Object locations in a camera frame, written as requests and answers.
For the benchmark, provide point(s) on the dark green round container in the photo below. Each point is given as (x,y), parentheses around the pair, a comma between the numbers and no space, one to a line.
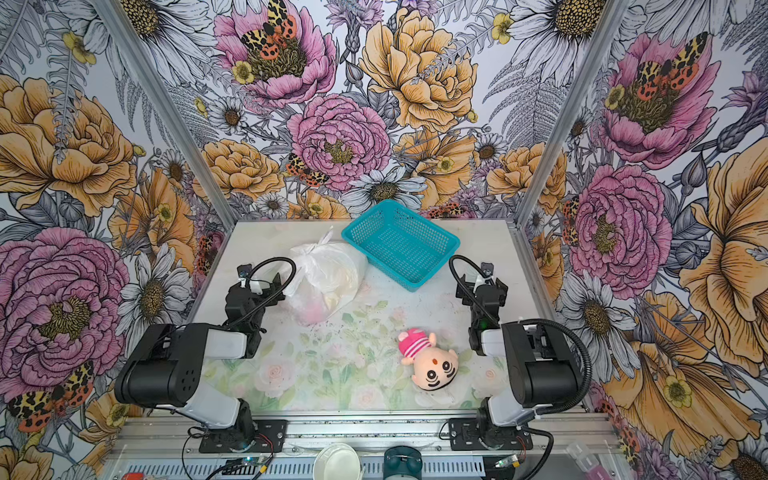
(402,462)

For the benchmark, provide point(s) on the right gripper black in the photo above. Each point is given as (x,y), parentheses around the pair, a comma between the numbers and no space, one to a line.
(480,282)

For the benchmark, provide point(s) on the teal plastic basket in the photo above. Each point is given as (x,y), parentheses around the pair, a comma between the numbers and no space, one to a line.
(405,246)

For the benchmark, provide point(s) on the translucent white plastic bag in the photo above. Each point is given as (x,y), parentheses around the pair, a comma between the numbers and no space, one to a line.
(328,276)

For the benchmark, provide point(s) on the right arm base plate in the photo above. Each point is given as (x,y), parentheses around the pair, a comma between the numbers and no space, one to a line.
(465,434)

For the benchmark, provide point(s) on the plush doll pink hat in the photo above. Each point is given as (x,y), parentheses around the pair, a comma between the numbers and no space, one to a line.
(433,368)

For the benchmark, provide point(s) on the white round cup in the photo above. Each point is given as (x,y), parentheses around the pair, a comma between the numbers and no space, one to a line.
(337,462)

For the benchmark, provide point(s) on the pink clear plastic object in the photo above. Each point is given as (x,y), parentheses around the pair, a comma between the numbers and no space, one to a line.
(587,462)

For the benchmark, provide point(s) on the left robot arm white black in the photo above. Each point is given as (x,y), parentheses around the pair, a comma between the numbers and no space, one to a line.
(164,370)

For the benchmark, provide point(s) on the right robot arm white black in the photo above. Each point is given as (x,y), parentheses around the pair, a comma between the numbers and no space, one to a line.
(549,369)

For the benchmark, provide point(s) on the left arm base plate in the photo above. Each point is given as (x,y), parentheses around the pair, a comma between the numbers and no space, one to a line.
(266,436)

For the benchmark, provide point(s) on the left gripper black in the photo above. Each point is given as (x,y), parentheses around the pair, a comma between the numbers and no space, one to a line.
(253,280)

